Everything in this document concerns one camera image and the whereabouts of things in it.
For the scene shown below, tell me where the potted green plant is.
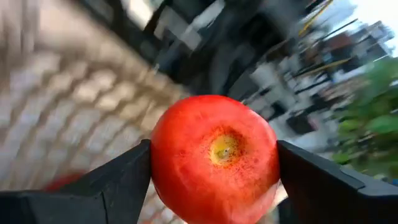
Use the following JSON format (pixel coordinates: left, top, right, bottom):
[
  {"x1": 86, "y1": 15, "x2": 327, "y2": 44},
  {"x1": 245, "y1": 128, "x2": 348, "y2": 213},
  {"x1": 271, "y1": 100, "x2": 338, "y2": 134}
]
[{"x1": 331, "y1": 57, "x2": 398, "y2": 180}]

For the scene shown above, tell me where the red tomato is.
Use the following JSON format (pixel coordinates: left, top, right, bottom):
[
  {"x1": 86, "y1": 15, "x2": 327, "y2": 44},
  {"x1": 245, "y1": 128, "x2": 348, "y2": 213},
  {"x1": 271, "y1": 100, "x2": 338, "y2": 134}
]
[{"x1": 150, "y1": 95, "x2": 281, "y2": 224}]

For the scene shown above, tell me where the red apple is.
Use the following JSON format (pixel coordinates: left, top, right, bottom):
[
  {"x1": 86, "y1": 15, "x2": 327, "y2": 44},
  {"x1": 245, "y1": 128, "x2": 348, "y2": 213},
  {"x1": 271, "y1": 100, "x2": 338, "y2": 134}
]
[{"x1": 43, "y1": 172, "x2": 85, "y2": 192}]

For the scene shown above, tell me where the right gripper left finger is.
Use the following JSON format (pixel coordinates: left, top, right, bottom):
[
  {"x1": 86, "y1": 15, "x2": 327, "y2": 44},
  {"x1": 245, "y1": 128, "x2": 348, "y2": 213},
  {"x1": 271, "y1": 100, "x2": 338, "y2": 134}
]
[{"x1": 0, "y1": 139, "x2": 152, "y2": 224}]

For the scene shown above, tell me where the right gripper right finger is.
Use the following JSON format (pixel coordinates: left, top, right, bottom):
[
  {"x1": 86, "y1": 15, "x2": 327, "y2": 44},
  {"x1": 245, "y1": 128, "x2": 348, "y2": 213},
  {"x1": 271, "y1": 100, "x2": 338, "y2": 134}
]
[{"x1": 277, "y1": 140, "x2": 398, "y2": 224}]

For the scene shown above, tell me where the woven wicker basket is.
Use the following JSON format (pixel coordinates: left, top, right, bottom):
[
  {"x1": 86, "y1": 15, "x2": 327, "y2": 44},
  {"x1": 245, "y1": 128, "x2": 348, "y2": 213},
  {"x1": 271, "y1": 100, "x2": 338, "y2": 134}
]
[{"x1": 0, "y1": 0, "x2": 190, "y2": 224}]

